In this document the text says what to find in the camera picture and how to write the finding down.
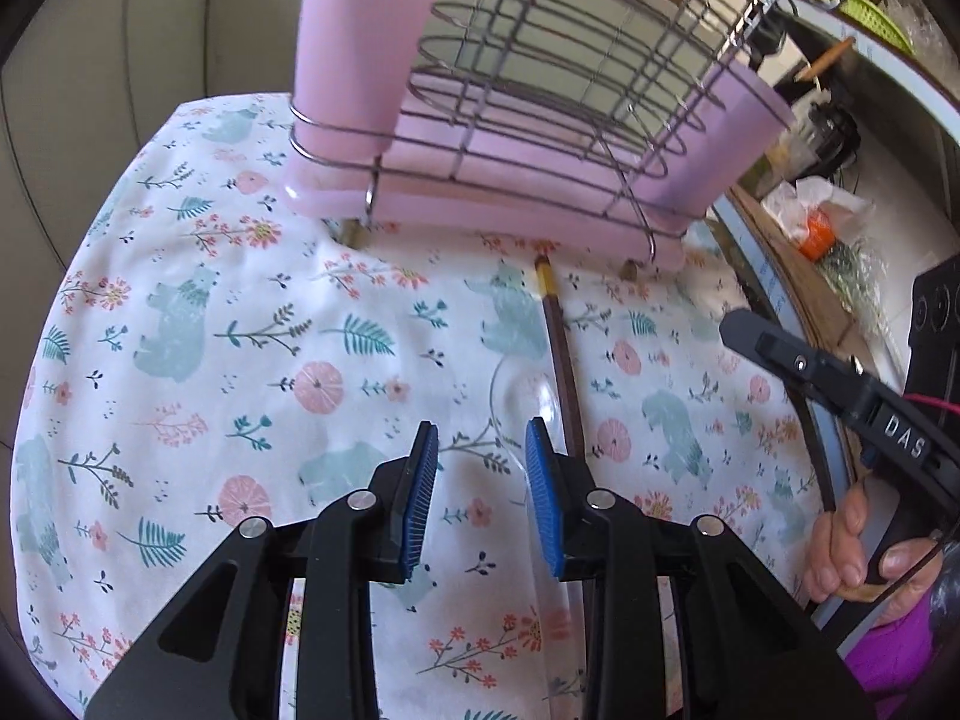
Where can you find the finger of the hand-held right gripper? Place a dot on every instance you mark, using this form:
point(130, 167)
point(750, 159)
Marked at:
point(795, 364)

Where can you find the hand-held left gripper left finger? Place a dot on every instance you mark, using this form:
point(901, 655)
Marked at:
point(420, 502)

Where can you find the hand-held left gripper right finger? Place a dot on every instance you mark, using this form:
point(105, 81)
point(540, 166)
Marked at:
point(541, 502)

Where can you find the clear plastic spoon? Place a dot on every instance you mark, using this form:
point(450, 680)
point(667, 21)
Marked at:
point(536, 397)

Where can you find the dark chopstick with yellow label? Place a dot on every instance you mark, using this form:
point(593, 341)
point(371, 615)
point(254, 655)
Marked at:
point(559, 345)

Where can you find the pink plastic utensil holder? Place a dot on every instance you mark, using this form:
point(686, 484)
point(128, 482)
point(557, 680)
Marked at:
point(735, 135)
point(352, 37)

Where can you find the person's right forearm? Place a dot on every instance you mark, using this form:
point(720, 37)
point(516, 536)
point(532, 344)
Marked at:
point(900, 660)

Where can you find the person's right hand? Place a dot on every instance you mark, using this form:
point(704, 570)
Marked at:
point(840, 555)

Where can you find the wooden side desk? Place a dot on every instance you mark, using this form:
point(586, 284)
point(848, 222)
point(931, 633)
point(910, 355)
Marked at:
point(795, 292)

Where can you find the clear bag of greens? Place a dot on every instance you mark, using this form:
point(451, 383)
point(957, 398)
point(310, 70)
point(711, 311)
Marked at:
point(855, 274)

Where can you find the orange packet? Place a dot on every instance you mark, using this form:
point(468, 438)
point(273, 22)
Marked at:
point(816, 236)

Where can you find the black electronic device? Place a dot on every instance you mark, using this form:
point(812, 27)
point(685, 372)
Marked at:
point(937, 315)

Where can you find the orange item in plastic bag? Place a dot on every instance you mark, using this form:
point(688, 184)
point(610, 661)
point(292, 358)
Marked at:
point(810, 195)

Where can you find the floral printed tablecloth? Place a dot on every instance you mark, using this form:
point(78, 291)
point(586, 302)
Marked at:
point(225, 390)

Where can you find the pink plastic drip tray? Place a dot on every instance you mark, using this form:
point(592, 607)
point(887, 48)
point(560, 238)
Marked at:
point(487, 202)

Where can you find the green plastic basket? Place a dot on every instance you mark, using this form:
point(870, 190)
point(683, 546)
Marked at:
point(870, 15)

